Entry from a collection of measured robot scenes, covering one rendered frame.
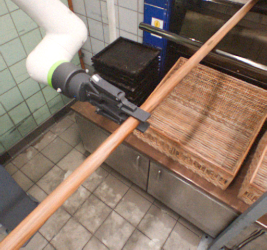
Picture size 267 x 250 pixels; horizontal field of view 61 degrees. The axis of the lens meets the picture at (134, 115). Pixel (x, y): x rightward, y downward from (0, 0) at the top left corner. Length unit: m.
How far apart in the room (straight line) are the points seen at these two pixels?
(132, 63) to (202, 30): 0.40
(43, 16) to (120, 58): 0.66
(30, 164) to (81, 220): 0.63
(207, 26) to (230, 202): 0.87
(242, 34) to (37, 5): 0.93
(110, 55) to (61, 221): 1.14
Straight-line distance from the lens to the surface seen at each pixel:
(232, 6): 1.22
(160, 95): 0.60
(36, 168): 1.99
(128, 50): 1.34
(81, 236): 1.69
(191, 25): 1.33
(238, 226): 1.20
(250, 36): 1.26
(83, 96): 0.63
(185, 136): 1.31
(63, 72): 0.64
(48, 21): 0.71
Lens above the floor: 1.62
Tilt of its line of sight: 48 degrees down
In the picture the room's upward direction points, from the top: straight up
